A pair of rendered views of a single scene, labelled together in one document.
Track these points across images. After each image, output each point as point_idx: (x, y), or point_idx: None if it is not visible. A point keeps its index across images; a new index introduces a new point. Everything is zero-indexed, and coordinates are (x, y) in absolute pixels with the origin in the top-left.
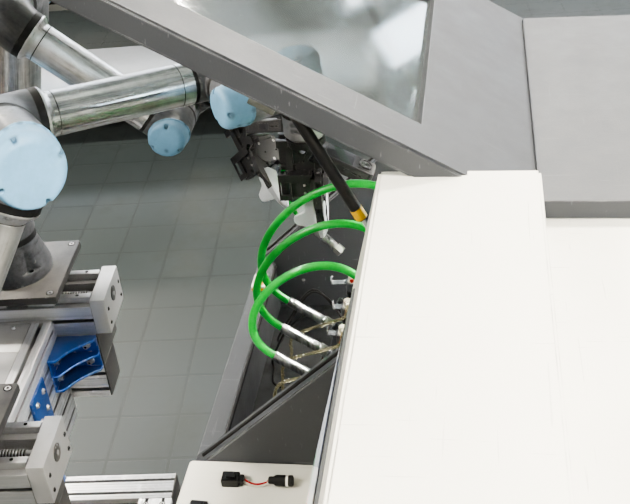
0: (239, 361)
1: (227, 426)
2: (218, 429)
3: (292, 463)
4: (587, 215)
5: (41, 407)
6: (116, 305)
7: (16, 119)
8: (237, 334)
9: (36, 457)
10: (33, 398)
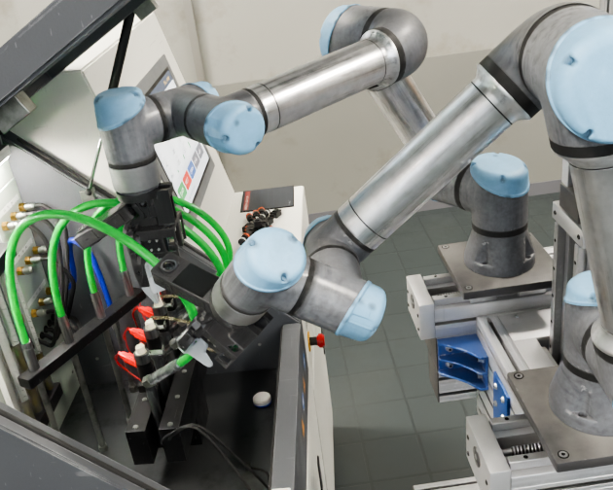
0: (284, 398)
1: (281, 344)
2: (288, 339)
3: None
4: None
5: (498, 399)
6: (478, 475)
7: (353, 8)
8: (294, 428)
9: (416, 279)
10: (496, 376)
